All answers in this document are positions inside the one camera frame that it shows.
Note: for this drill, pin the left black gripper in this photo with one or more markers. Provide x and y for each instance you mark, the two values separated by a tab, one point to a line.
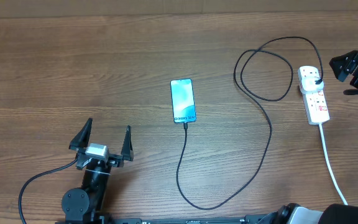
118	160

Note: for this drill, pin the smartphone with light screen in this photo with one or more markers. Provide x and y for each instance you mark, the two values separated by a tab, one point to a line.
183	102

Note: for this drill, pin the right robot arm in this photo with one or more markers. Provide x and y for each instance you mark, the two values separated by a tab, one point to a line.
335	213

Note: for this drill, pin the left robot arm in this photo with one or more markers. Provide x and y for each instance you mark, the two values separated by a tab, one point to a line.
84	204

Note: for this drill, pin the white charger plug adapter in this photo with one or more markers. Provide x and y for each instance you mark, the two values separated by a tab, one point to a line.
309	85

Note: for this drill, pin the white power strip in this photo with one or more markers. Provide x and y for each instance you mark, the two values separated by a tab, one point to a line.
315	104

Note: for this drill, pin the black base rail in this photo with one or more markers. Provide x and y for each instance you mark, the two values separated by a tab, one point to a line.
248	219

